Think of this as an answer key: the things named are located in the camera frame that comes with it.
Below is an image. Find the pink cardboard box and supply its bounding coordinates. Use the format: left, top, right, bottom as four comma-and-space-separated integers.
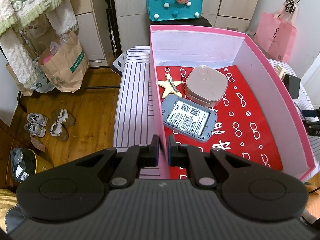
149, 25, 316, 181

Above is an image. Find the black rectangular battery cover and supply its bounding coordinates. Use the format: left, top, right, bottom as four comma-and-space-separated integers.
283, 74, 300, 99

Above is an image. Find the grey pocket router open back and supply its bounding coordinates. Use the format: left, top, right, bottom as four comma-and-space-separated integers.
161, 94, 217, 143

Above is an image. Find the beige plastic comb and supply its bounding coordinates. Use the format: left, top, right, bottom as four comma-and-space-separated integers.
274, 64, 287, 80

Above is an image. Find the red patterned envelope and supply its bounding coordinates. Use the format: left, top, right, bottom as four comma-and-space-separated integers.
156, 66, 283, 171

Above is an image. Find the gold star hair clip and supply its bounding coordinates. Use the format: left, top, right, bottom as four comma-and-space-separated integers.
158, 73, 182, 99

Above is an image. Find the pink square compact case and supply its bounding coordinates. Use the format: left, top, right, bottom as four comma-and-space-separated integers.
185, 65, 228, 108

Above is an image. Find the brown slipper pair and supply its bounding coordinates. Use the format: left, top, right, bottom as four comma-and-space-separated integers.
48, 109, 76, 142

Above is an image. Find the pink paper gift bag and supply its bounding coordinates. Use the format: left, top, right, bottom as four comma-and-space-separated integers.
254, 0, 298, 63

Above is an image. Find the grey sneaker pair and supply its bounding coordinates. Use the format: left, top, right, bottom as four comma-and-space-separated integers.
24, 113, 48, 138

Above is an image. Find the yellow bin with black bag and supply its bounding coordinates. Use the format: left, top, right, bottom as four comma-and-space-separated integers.
10, 148, 53, 183

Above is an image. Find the brown paper shopping bag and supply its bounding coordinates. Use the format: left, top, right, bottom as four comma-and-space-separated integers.
38, 31, 89, 93

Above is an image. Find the black suitcase under handbag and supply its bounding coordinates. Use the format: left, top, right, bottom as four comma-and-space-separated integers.
149, 16, 213, 28

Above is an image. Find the white wardrobe cabinet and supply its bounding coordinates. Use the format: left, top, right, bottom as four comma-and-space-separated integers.
70, 0, 258, 67

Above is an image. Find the teal felt handbag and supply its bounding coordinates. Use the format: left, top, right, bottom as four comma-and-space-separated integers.
146, 0, 203, 22

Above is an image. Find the cream knitted cardigan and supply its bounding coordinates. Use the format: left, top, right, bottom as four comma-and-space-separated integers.
1, 0, 78, 88

